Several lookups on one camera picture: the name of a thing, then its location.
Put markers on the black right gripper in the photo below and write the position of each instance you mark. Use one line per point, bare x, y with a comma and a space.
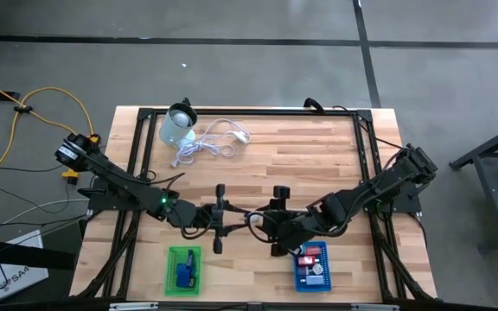
281, 224

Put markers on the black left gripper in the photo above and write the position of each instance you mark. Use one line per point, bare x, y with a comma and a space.
216, 218

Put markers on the small dark round object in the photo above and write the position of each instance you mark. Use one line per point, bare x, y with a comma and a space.
254, 218

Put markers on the red wall charger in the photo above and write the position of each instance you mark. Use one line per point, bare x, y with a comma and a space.
306, 260
314, 250

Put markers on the dark blue digital clock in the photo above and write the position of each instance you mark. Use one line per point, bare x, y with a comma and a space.
190, 259

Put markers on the black digital clock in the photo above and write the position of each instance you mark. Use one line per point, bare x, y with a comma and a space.
193, 283

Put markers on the lavender grey charger block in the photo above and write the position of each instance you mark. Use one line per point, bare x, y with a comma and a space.
314, 280

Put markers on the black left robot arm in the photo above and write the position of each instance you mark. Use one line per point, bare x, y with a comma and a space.
119, 181

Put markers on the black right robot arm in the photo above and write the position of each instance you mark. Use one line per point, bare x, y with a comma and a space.
361, 194

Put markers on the green plastic basket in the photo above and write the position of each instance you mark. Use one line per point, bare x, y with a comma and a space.
171, 272

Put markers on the blue plastic basket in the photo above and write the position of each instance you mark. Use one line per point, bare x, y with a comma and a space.
327, 276

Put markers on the white desk lamp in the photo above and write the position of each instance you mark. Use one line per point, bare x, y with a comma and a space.
173, 127

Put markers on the black metal beam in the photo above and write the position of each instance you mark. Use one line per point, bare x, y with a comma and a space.
24, 255

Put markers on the white printed box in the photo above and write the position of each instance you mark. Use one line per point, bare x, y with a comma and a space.
20, 276

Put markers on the black aluminium table frame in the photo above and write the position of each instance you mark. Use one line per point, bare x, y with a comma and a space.
253, 112

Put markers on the black frame clamp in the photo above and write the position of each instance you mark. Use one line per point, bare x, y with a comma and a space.
186, 102
313, 103

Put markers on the silver metal bracket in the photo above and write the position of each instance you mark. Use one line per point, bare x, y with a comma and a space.
376, 307
132, 306

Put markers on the black metal table frame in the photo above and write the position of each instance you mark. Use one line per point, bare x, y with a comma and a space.
491, 142

